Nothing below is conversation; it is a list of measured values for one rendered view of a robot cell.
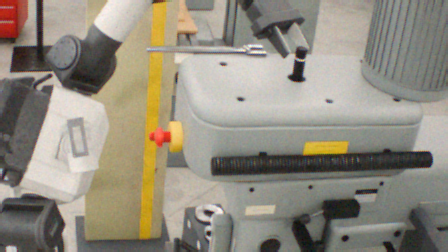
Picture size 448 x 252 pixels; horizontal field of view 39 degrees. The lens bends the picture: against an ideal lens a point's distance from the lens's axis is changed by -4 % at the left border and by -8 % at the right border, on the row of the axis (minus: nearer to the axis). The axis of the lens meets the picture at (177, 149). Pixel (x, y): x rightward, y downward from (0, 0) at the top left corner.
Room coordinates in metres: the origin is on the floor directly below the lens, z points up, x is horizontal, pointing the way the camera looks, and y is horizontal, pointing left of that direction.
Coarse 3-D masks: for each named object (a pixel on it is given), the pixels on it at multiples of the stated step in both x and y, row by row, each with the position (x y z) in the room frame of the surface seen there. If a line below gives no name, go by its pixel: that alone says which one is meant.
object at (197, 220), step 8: (192, 208) 1.67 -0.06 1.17; (200, 208) 1.65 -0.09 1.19; (208, 208) 1.66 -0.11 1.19; (216, 208) 1.66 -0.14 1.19; (184, 216) 1.66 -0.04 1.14; (192, 216) 1.63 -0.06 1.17; (200, 216) 1.61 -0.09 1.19; (208, 216) 1.63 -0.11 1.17; (184, 224) 1.66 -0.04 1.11; (192, 224) 1.59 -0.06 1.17; (200, 224) 1.59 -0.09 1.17; (208, 224) 1.59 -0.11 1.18; (184, 232) 1.65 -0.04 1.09; (192, 232) 1.58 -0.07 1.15; (200, 232) 1.55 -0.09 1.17; (184, 240) 1.64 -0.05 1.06; (192, 240) 1.57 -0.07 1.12; (200, 240) 1.52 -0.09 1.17; (208, 240) 1.51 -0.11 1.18; (200, 248) 1.51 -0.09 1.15; (208, 248) 1.48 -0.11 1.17
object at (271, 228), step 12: (228, 204) 1.19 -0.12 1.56; (240, 228) 1.09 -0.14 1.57; (252, 228) 1.07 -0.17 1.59; (264, 228) 1.06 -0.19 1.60; (276, 228) 1.07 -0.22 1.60; (288, 228) 1.07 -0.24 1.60; (312, 228) 1.08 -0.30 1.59; (240, 240) 1.09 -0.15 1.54; (252, 240) 1.07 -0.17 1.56; (264, 240) 1.06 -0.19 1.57; (276, 240) 1.06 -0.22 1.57; (288, 240) 1.07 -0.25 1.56; (312, 240) 1.08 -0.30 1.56
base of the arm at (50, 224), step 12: (0, 204) 1.25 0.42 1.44; (12, 204) 1.25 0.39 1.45; (24, 204) 1.24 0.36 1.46; (36, 204) 1.24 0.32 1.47; (48, 204) 1.23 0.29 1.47; (48, 216) 1.20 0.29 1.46; (60, 216) 1.25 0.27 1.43; (36, 228) 1.17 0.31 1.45; (48, 228) 1.19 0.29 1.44; (60, 228) 1.23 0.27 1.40; (48, 240) 1.17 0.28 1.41
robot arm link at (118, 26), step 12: (120, 0) 1.49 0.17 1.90; (132, 0) 1.49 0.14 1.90; (144, 0) 1.50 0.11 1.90; (156, 0) 1.52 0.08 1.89; (108, 12) 1.49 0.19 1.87; (120, 12) 1.48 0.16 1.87; (132, 12) 1.49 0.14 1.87; (144, 12) 1.51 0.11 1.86; (96, 24) 1.49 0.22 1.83; (108, 24) 1.47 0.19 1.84; (120, 24) 1.48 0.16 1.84; (132, 24) 1.49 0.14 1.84; (120, 36) 1.48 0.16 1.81
